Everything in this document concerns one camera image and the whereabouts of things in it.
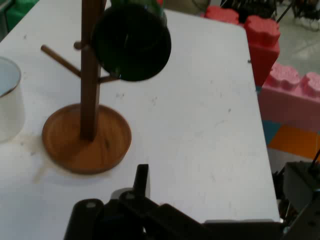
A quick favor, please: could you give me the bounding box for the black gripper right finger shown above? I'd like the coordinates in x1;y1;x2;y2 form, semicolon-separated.
281;161;320;240

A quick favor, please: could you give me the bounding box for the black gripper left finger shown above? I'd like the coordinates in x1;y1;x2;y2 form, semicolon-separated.
63;163;206;240

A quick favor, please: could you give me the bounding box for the green ceramic mug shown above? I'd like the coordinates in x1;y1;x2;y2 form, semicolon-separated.
91;0;173;82

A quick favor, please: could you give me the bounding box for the wooden mug tree stand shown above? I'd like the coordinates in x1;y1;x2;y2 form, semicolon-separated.
40;0;133;175

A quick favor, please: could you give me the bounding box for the pink foam building block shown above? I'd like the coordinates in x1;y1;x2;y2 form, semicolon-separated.
257;62;320;133

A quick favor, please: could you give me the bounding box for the red foam building block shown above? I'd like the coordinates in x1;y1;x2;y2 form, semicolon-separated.
203;5;281;87

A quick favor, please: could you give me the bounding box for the white enamel mug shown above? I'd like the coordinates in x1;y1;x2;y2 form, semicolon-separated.
0;56;26;144

